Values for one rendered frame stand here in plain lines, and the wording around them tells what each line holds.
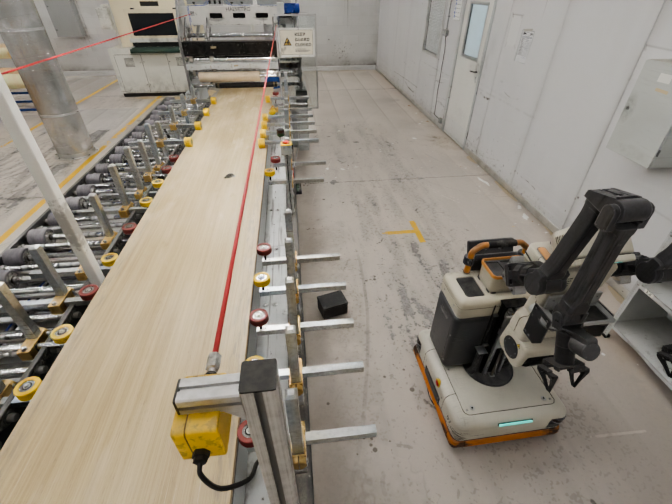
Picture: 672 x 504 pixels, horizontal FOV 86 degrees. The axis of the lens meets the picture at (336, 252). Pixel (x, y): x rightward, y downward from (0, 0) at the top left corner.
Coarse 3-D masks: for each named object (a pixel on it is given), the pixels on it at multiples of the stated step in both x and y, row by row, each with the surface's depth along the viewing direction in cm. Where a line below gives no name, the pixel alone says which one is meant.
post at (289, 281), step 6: (288, 282) 137; (288, 288) 139; (294, 288) 139; (288, 294) 141; (294, 294) 141; (288, 300) 143; (294, 300) 143; (288, 306) 145; (294, 306) 145; (288, 312) 147; (294, 312) 147; (294, 318) 149; (294, 324) 151
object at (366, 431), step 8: (312, 432) 121; (320, 432) 121; (328, 432) 121; (336, 432) 121; (344, 432) 121; (352, 432) 121; (360, 432) 121; (368, 432) 121; (376, 432) 121; (312, 440) 119; (320, 440) 120; (328, 440) 121; (336, 440) 121; (344, 440) 122; (248, 448) 117
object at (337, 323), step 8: (328, 320) 163; (336, 320) 163; (344, 320) 163; (352, 320) 163; (264, 328) 159; (272, 328) 159; (280, 328) 159; (304, 328) 160; (312, 328) 160; (320, 328) 161; (328, 328) 162; (336, 328) 162
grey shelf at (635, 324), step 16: (640, 288) 229; (656, 288) 225; (624, 304) 243; (640, 304) 245; (656, 304) 247; (624, 320) 254; (640, 320) 254; (656, 320) 254; (608, 336) 258; (624, 336) 243; (640, 336) 242; (656, 336) 242; (640, 352) 232; (656, 352) 232; (656, 368) 222
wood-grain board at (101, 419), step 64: (192, 192) 245; (256, 192) 245; (128, 256) 187; (192, 256) 187; (256, 256) 191; (128, 320) 152; (192, 320) 152; (64, 384) 127; (128, 384) 127; (64, 448) 110; (128, 448) 110
